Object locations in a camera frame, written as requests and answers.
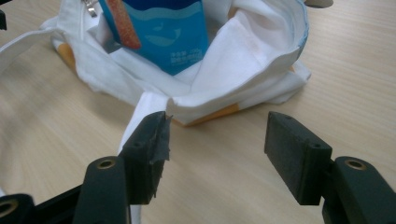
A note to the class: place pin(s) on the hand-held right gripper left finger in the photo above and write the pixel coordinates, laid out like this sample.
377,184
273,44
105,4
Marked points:
144,168

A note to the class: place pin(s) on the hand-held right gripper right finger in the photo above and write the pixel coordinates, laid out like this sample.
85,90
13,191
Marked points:
295,161

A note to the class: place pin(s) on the white orange green cloth bag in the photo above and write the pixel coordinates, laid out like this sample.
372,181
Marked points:
249,62

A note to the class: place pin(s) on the blue snack packet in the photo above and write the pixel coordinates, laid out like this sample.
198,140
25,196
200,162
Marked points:
174,37

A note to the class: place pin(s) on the beige round object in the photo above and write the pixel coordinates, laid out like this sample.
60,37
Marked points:
319,3

